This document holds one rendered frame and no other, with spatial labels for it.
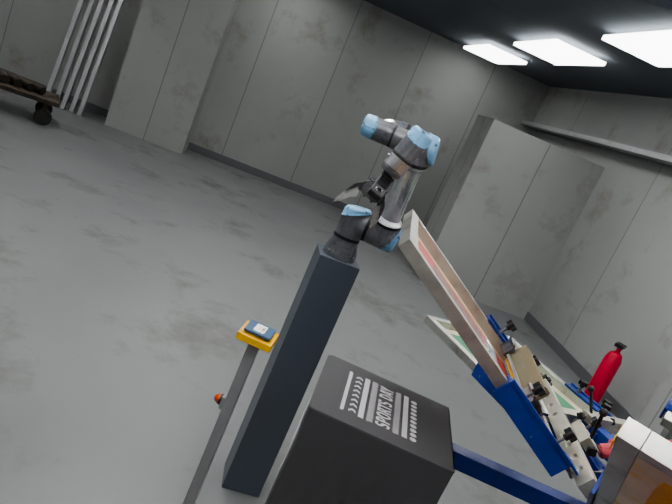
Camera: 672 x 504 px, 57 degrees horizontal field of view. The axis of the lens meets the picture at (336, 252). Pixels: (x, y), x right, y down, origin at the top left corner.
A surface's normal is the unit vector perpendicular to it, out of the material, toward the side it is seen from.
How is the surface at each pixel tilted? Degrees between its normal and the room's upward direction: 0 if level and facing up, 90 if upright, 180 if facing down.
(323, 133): 90
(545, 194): 90
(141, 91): 90
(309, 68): 90
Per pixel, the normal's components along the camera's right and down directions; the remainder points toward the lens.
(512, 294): 0.09, 0.29
